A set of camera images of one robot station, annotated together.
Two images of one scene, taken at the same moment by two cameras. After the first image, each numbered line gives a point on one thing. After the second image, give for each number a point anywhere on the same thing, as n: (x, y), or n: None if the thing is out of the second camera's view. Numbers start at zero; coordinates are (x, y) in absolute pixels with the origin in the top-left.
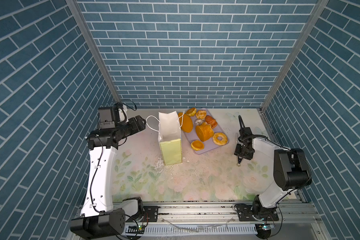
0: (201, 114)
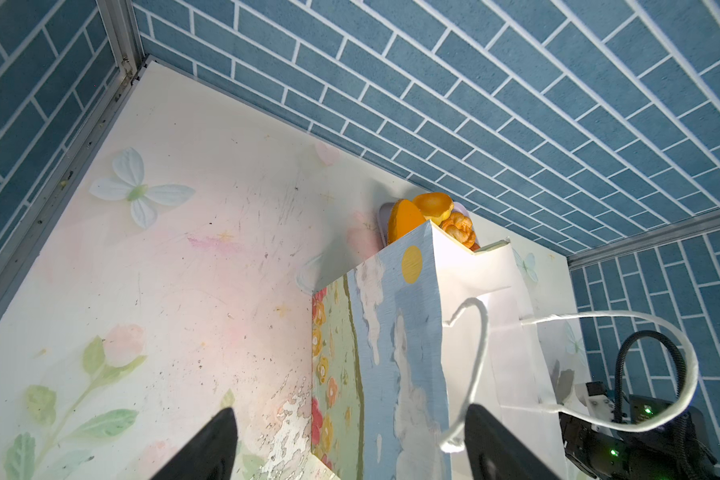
0: (460, 227)
